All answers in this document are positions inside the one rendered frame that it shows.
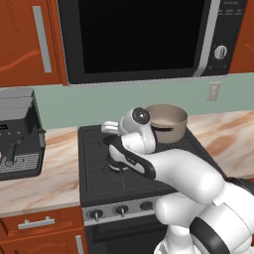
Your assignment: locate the grey drawer handle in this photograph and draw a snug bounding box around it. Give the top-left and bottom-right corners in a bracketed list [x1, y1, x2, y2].
[17, 215, 57, 230]

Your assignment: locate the red-brown wall cupboard door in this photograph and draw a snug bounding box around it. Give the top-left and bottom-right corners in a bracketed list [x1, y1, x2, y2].
[0, 0, 64, 88]
[228, 0, 254, 74]

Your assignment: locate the beige wall socket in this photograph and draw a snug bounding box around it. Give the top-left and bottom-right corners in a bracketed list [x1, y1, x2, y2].
[205, 81, 222, 102]

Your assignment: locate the silver microwave door handle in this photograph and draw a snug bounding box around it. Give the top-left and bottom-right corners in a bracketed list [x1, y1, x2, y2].
[192, 0, 221, 78]

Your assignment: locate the black microwave door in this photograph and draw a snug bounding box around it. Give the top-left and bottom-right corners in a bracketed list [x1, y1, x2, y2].
[57, 0, 212, 85]

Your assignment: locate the red-brown drawer front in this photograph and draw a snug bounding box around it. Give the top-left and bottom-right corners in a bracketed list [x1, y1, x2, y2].
[0, 205, 85, 243]

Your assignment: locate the white microwave knob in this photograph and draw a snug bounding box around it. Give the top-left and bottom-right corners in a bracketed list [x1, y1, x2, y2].
[213, 45, 228, 61]

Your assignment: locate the grey base cupboard handle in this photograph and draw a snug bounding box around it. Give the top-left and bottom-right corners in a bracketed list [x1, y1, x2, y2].
[74, 234, 84, 254]

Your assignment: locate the black microwave oven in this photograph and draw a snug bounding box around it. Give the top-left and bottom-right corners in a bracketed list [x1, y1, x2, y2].
[57, 0, 249, 86]

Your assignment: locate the black stove knob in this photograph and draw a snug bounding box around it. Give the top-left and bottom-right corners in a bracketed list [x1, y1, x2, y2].
[88, 208, 104, 223]
[139, 200, 155, 212]
[113, 204, 130, 218]

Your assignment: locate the black coffee machine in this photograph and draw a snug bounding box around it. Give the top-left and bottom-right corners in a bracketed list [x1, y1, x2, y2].
[0, 86, 47, 183]

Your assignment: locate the grey cupboard door handle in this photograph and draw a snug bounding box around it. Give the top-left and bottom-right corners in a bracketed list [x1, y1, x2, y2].
[31, 5, 54, 74]

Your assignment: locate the black oven door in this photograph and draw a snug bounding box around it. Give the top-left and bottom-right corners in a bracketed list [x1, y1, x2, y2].
[84, 213, 173, 254]

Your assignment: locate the beige cooking pot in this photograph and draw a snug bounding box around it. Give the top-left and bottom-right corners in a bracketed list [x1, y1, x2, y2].
[144, 103, 190, 145]

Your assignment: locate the black stove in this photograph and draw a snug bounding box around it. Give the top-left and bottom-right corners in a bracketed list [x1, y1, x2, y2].
[76, 123, 230, 254]

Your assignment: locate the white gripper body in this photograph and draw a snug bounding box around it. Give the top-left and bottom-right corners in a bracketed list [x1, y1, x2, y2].
[106, 144, 131, 174]

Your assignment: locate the red-brown base cupboard door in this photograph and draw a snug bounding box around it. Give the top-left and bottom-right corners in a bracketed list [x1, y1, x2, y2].
[0, 227, 89, 254]

